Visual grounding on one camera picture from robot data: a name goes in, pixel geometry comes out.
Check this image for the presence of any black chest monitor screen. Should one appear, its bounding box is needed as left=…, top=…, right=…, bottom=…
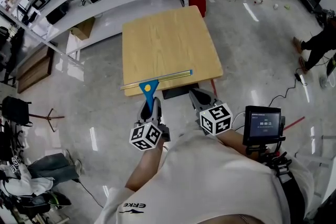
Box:
left=243, top=105, right=286, bottom=146

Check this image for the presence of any blue handled brass squeegee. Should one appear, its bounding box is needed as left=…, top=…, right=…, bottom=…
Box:
left=120, top=69, right=194, bottom=113

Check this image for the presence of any white desk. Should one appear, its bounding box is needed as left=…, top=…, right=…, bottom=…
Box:
left=296, top=133, right=336, bottom=216

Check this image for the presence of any black body strap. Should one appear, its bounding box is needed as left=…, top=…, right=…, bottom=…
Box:
left=279, top=175, right=307, bottom=224

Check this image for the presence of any black adapter power cable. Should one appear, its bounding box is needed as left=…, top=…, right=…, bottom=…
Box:
left=268, top=67, right=308, bottom=108

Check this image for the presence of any person's right forearm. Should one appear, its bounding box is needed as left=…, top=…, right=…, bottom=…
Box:
left=217, top=128, right=260, bottom=161

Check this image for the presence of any square wooden pedestal table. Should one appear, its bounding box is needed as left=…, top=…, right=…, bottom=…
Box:
left=121, top=5, right=224, bottom=100

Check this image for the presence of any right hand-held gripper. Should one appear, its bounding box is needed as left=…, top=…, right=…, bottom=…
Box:
left=188, top=88, right=233, bottom=136

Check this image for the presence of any brown cardboard box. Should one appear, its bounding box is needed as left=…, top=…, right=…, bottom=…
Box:
left=69, top=17, right=96, bottom=40

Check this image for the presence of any person's white T-shirt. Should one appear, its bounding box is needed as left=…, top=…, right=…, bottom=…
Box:
left=94, top=130, right=314, bottom=224

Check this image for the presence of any wooden tripod stand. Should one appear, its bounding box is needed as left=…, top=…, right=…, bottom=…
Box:
left=27, top=108, right=65, bottom=133

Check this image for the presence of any black monitor mount rig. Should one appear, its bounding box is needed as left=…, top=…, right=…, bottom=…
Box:
left=246, top=136, right=292, bottom=184

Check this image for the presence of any grey round floor disc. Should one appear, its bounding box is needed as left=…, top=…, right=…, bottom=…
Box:
left=319, top=74, right=330, bottom=90

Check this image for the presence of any low wooden platform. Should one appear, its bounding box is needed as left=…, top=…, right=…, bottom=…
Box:
left=16, top=44, right=55, bottom=94

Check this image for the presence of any long white cable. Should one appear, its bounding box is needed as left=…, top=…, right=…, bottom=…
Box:
left=232, top=111, right=246, bottom=126

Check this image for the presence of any black box device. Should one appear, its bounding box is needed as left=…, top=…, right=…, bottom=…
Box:
left=46, top=5, right=69, bottom=25

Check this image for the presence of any person's left forearm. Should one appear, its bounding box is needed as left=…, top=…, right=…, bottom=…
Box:
left=124, top=140, right=169, bottom=192

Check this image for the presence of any black backpack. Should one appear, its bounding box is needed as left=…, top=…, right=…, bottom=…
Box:
left=1, top=96, right=34, bottom=126

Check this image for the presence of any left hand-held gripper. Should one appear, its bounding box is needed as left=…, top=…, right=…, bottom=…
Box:
left=129, top=98, right=171, bottom=152

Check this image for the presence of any small black adapter with cable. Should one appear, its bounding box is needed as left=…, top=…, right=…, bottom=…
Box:
left=73, top=178, right=104, bottom=209

